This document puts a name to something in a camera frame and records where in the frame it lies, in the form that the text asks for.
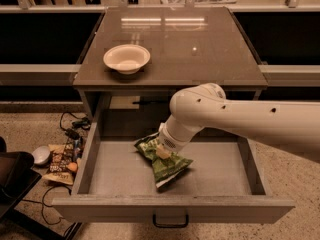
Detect black drawer handle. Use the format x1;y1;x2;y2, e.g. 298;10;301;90
152;214;189;229

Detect green jalapeno chip bag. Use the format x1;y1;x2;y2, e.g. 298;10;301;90
134;133;192;188

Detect white paper label inside cabinet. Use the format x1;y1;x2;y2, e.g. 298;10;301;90
109;96;140;109

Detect black marker inside cabinet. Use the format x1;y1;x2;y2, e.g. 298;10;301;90
132;100;167;105

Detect open grey top drawer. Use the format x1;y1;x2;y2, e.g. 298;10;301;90
53;124;295;224

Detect white bowl on floor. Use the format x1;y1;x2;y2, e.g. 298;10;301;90
32;146;50;166

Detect brown snack bag on floor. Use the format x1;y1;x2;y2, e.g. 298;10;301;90
43;144;83;186

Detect black cables on floor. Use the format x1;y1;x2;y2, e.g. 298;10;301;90
59;111;92;140

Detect grey cabinet with counter top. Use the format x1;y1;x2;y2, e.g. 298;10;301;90
74;7;267;139

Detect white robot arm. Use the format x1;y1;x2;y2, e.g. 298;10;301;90
159;83;320;160

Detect orange fruit on floor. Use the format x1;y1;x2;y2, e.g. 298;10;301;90
67;162;78;172

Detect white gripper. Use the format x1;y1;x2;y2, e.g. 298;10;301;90
156;123;186;159

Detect white bowl on counter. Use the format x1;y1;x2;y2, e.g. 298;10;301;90
103;44;151;75

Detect black chair base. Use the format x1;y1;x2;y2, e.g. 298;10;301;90
0;137;81;240

